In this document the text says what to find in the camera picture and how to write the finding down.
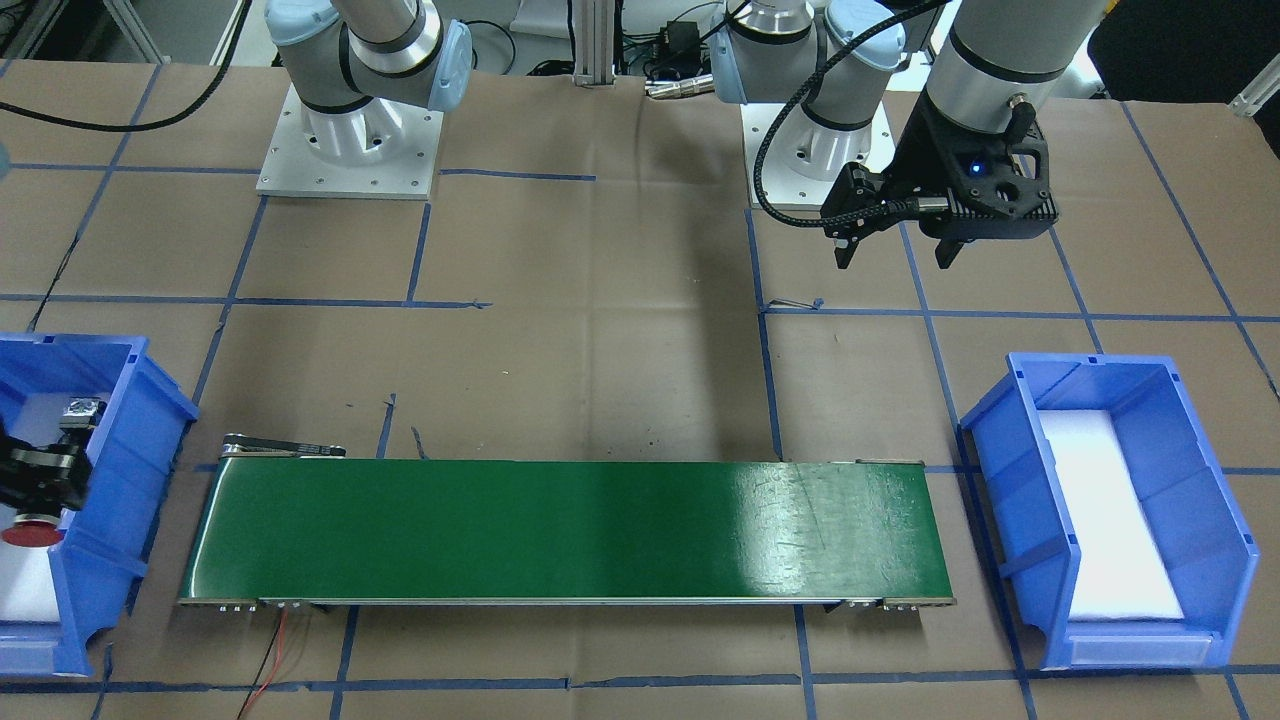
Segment blue destination bin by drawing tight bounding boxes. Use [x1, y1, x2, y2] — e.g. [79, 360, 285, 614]
[1, 333, 198, 676]

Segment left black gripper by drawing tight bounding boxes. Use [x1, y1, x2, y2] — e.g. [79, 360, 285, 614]
[820, 94, 1060, 270]

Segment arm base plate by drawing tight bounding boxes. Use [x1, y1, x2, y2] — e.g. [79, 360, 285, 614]
[256, 88, 445, 201]
[762, 102, 895, 213]

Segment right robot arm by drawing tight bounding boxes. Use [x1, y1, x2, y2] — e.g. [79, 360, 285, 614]
[3, 1, 474, 530]

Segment red and black wires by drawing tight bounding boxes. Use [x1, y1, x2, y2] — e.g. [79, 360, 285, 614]
[238, 610, 293, 720]

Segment aluminium frame post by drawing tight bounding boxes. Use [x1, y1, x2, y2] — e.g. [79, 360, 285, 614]
[568, 1, 621, 87]

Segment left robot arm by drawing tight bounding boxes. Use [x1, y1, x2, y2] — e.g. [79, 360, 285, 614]
[707, 1, 1108, 269]

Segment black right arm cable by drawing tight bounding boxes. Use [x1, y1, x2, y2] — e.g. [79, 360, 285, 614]
[0, 0, 256, 133]

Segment red push button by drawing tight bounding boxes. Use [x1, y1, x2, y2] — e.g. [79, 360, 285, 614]
[1, 514, 64, 548]

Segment yellow push button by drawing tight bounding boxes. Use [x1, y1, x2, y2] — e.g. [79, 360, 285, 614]
[58, 397, 108, 433]

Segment white foam pad destination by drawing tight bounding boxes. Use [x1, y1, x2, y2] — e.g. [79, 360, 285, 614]
[3, 427, 70, 623]

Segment white foam pad source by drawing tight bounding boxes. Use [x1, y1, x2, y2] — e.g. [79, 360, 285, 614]
[1039, 410, 1184, 621]

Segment green conveyor belt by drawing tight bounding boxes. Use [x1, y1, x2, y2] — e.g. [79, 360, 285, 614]
[178, 454, 955, 610]

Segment black braided cable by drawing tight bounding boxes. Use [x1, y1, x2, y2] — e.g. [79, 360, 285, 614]
[754, 0, 941, 227]

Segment blue source bin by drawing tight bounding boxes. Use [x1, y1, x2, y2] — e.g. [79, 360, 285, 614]
[961, 352, 1260, 670]

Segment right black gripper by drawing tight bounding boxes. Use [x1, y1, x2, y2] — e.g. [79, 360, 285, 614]
[1, 430, 93, 518]

